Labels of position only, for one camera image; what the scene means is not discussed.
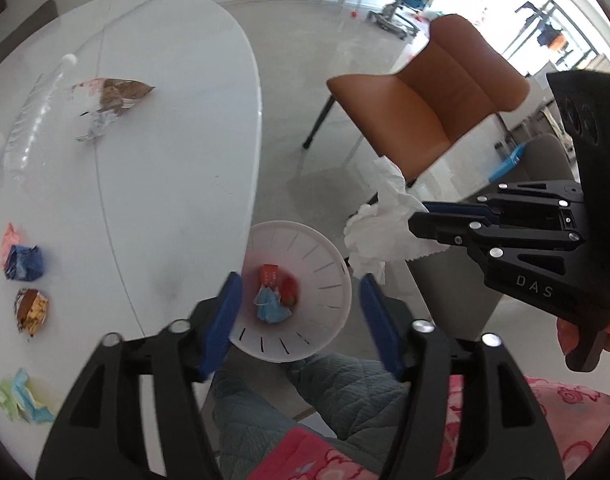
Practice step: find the orange leather chair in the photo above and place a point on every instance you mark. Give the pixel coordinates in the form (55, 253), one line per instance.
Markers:
(435, 95)

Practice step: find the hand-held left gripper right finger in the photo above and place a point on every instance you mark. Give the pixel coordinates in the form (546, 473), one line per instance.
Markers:
(380, 320)

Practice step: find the red snack wrapper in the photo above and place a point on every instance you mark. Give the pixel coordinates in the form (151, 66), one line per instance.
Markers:
(269, 275)

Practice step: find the white tissue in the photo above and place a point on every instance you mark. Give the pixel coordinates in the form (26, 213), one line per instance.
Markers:
(380, 230)

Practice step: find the dark blue crumpled wrapper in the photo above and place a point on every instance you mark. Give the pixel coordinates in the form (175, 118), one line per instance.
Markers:
(25, 262)

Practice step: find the brown biscuit wrapper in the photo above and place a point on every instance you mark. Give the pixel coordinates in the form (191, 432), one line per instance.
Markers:
(32, 310)

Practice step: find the pink paper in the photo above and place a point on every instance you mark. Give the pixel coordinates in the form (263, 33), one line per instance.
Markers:
(10, 240)

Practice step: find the blue plastic box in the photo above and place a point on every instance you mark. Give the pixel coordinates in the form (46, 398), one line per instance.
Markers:
(507, 162)

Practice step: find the red round wrapper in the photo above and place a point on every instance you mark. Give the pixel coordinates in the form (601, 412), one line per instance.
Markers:
(289, 290)

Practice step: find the hanging dark clothes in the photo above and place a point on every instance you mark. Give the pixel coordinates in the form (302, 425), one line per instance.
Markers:
(547, 30)

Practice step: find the pink floral garment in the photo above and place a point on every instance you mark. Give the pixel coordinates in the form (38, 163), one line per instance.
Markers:
(545, 420)

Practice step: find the person's right hand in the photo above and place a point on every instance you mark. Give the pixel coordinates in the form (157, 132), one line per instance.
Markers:
(566, 337)

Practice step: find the crumpled green and blue paper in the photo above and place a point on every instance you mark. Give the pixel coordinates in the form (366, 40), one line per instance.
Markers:
(20, 395)

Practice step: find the brown and silver snack bag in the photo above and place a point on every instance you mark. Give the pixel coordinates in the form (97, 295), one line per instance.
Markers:
(117, 92)

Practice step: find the white slotted waste bin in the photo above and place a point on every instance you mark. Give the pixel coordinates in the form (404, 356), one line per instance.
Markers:
(315, 260)

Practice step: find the person's grey quilted trousers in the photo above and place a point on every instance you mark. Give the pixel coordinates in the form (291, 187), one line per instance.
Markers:
(335, 390)

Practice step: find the crushed clear plastic bottle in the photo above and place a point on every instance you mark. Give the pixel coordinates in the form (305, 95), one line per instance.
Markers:
(35, 110)

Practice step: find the light blue crumpled wrapper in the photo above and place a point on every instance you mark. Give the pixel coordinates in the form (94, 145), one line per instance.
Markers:
(272, 307)

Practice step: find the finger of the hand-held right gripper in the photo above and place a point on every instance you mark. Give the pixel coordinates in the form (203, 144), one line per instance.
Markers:
(525, 195)
(445, 232)

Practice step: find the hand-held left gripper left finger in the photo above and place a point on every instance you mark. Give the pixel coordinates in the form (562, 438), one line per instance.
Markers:
(225, 315)

